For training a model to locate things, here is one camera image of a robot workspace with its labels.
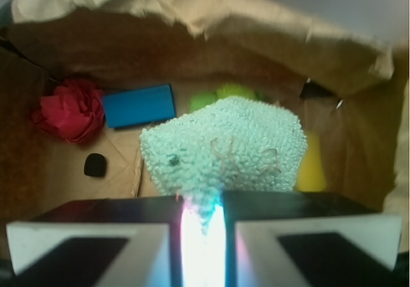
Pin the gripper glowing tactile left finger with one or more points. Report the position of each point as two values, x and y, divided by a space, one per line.
102 242

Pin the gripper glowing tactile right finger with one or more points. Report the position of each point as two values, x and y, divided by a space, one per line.
308 239

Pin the light blue microfibre cloth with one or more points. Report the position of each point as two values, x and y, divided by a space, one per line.
234 144

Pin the yellow green scouring sponge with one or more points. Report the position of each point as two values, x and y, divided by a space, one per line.
311 176

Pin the small black foam piece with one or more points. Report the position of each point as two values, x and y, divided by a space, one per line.
95 165

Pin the blue rectangular block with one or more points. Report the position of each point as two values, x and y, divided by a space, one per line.
141 106

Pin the red crumpled tissue paper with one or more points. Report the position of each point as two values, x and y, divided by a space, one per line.
74 112

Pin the green knitted fluffy toy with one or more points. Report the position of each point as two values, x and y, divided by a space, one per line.
203 99

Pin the brown paper bag tray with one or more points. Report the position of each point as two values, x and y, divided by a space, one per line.
347 88

